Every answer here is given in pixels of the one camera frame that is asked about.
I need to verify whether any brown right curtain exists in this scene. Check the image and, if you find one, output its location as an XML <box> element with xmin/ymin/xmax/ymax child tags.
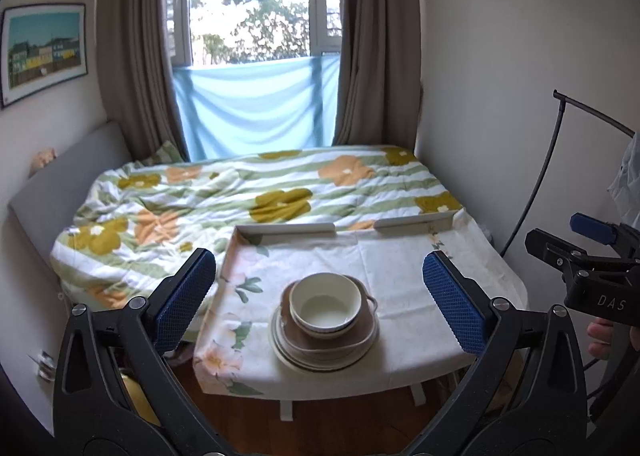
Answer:
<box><xmin>333</xmin><ymin>0</ymin><xmax>422</xmax><ymax>150</ymax></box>

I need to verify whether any pink bear-shaped dish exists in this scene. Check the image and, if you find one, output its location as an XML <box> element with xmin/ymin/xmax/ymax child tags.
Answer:
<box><xmin>278</xmin><ymin>272</ymin><xmax>378</xmax><ymax>358</ymax></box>

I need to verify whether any black cable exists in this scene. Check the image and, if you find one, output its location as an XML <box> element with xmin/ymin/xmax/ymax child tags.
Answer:
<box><xmin>499</xmin><ymin>89</ymin><xmax>637</xmax><ymax>257</ymax></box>

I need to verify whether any cream bowl with duck print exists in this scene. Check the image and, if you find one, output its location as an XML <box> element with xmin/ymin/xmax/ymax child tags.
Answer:
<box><xmin>288</xmin><ymin>272</ymin><xmax>362</xmax><ymax>331</ymax></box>

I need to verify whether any brown curtain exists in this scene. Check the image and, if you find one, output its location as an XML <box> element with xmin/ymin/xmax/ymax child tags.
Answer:
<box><xmin>333</xmin><ymin>0</ymin><xmax>422</xmax><ymax>150</ymax></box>
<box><xmin>96</xmin><ymin>0</ymin><xmax>188</xmax><ymax>159</ymax></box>

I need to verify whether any person's right hand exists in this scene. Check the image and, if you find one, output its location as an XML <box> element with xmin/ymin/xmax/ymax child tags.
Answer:
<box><xmin>587</xmin><ymin>317</ymin><xmax>614</xmax><ymax>361</ymax></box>

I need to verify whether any yellow box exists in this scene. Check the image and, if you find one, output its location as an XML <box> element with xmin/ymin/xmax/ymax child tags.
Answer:
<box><xmin>120</xmin><ymin>372</ymin><xmax>160</xmax><ymax>427</ymax></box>

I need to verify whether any floral striped quilt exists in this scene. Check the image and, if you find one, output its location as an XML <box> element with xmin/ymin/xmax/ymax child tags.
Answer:
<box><xmin>50</xmin><ymin>143</ymin><xmax>462</xmax><ymax>309</ymax></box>

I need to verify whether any grey padded headboard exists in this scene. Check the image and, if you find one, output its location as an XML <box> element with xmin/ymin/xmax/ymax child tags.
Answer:
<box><xmin>9</xmin><ymin>121</ymin><xmax>132</xmax><ymax>262</ymax></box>

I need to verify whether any white bed tray table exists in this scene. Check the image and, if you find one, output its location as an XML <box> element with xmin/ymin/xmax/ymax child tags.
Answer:
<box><xmin>221</xmin><ymin>216</ymin><xmax>454</xmax><ymax>421</ymax></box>

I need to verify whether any white ribbed bowl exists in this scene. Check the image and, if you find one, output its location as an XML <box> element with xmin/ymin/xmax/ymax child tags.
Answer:
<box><xmin>297</xmin><ymin>322</ymin><xmax>356</xmax><ymax>340</ymax></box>

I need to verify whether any brown left curtain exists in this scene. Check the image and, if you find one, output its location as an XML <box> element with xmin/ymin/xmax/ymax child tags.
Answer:
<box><xmin>96</xmin><ymin>0</ymin><xmax>188</xmax><ymax>159</ymax></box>

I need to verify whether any framed houses picture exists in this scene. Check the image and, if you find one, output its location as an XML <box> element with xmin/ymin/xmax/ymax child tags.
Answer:
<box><xmin>1</xmin><ymin>4</ymin><xmax>88</xmax><ymax>109</ymax></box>

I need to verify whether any light blue window cloth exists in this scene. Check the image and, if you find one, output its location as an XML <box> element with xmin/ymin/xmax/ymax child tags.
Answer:
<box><xmin>172</xmin><ymin>54</ymin><xmax>341</xmax><ymax>161</ymax></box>

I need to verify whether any yellow duck cartoon plate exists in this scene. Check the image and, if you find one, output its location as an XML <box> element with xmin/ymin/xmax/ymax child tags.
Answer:
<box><xmin>269</xmin><ymin>310</ymin><xmax>379</xmax><ymax>374</ymax></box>

